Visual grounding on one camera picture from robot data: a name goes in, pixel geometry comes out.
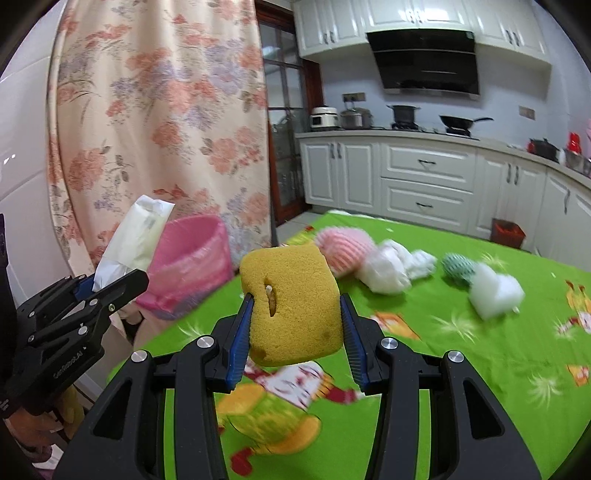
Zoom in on pink foam net fruit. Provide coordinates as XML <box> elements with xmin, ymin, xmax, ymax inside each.
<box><xmin>316</xmin><ymin>226</ymin><xmax>377</xmax><ymax>278</ymax></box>

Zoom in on black wok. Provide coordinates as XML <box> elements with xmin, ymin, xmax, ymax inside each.
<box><xmin>438</xmin><ymin>114</ymin><xmax>494</xmax><ymax>134</ymax></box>

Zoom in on yellow sponge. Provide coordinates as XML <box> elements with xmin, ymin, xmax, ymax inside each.
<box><xmin>239</xmin><ymin>244</ymin><xmax>346</xmax><ymax>368</ymax></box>

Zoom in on person's left hand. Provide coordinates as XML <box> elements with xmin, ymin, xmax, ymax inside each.
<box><xmin>7</xmin><ymin>387</ymin><xmax>87</xmax><ymax>452</ymax></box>

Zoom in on pink trash bin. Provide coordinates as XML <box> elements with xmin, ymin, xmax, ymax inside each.
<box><xmin>135</xmin><ymin>215</ymin><xmax>234</xmax><ymax>321</ymax></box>

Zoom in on floral curtain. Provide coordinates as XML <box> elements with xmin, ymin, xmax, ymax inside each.
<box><xmin>46</xmin><ymin>0</ymin><xmax>273</xmax><ymax>344</ymax></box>

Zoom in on black range hood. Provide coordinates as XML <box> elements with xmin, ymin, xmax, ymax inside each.
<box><xmin>367</xmin><ymin>30</ymin><xmax>481</xmax><ymax>100</ymax></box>

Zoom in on white crumpled paper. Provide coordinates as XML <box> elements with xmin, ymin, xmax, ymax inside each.
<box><xmin>358</xmin><ymin>240</ymin><xmax>411</xmax><ymax>295</ymax></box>

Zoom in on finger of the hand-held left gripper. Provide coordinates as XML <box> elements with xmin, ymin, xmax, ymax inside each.
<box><xmin>28</xmin><ymin>269</ymin><xmax>149</xmax><ymax>349</ymax></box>
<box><xmin>16</xmin><ymin>274</ymin><xmax>96</xmax><ymax>333</ymax></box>

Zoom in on white upper kitchen cabinets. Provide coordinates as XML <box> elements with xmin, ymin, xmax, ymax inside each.
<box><xmin>293</xmin><ymin>0</ymin><xmax>552</xmax><ymax>63</ymax></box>

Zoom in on white kitchen cabinets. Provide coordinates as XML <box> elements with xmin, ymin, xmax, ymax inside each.
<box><xmin>295</xmin><ymin>129</ymin><xmax>591</xmax><ymax>268</ymax></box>
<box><xmin>293</xmin><ymin>0</ymin><xmax>552</xmax><ymax>63</ymax></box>

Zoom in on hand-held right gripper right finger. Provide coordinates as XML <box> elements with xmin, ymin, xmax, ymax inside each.
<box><xmin>339</xmin><ymin>294</ymin><xmax>541</xmax><ymax>480</ymax></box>

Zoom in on steel pressure cooker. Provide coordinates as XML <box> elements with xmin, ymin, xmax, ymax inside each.
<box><xmin>341</xmin><ymin>105</ymin><xmax>374</xmax><ymax>130</ymax></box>

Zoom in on brown glass door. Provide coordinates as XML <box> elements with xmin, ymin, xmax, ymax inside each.
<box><xmin>256</xmin><ymin>0</ymin><xmax>324</xmax><ymax>241</ymax></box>

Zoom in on white tissue packet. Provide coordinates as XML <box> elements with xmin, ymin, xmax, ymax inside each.
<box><xmin>92</xmin><ymin>195</ymin><xmax>175</xmax><ymax>292</ymax></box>

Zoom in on green printed tablecloth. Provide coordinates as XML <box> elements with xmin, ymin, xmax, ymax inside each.
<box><xmin>106</xmin><ymin>210</ymin><xmax>591</xmax><ymax>480</ymax></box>

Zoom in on white lower kitchen cabinets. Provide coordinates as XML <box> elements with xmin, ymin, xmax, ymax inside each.
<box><xmin>295</xmin><ymin>129</ymin><xmax>591</xmax><ymax>268</ymax></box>

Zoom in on white foam block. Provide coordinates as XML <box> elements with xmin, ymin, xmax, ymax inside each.
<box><xmin>468</xmin><ymin>263</ymin><xmax>526</xmax><ymax>321</ymax></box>

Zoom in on steel bowl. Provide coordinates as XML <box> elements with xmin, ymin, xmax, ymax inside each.
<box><xmin>563</xmin><ymin>148</ymin><xmax>591</xmax><ymax>177</ymax></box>

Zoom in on red floor bin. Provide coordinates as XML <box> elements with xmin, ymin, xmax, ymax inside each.
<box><xmin>489</xmin><ymin>218</ymin><xmax>527</xmax><ymax>250</ymax></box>

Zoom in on white rice cooker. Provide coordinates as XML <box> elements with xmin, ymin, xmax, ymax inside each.
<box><xmin>309</xmin><ymin>106</ymin><xmax>341</xmax><ymax>130</ymax></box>

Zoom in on black cooking pot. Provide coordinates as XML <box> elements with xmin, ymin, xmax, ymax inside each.
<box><xmin>387</xmin><ymin>104</ymin><xmax>421</xmax><ymax>129</ymax></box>

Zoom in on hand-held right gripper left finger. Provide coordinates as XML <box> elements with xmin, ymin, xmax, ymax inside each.
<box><xmin>53</xmin><ymin>293</ymin><xmax>256</xmax><ymax>480</ymax></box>

